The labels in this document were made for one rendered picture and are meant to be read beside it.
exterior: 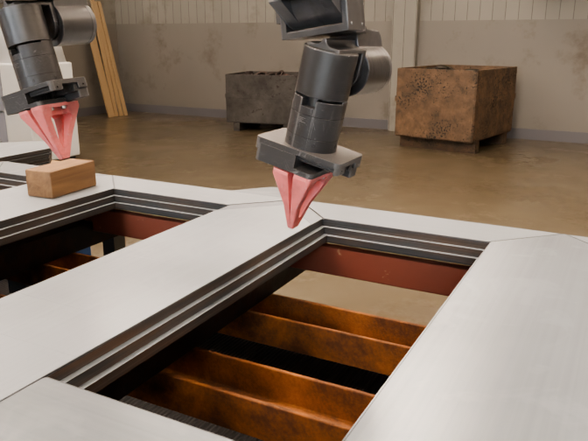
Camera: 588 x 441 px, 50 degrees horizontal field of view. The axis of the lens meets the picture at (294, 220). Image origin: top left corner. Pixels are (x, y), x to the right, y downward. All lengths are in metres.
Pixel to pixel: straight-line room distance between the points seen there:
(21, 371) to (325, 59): 0.40
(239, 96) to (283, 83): 0.58
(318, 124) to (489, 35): 7.12
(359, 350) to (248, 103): 7.03
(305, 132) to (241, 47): 8.38
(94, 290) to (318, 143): 0.31
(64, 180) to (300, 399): 0.64
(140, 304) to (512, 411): 0.40
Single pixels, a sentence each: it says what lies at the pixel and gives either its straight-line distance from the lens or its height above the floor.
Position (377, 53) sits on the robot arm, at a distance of 0.73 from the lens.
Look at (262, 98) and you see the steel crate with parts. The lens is 7.79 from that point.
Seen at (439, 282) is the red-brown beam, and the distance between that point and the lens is 0.99.
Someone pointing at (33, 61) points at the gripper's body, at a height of 1.10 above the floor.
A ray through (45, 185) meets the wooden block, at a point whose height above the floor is 0.87.
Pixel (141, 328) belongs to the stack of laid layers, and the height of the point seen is 0.84.
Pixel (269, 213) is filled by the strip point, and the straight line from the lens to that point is 1.05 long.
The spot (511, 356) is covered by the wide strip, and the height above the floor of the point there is 0.85.
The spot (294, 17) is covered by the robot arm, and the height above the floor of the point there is 1.15.
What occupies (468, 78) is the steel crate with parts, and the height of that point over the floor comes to 0.74.
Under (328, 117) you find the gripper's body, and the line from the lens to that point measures 0.66.
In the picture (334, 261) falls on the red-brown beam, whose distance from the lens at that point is 1.04.
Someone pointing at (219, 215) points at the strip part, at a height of 0.85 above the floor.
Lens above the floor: 1.13
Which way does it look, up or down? 16 degrees down
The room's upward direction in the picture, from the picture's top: straight up
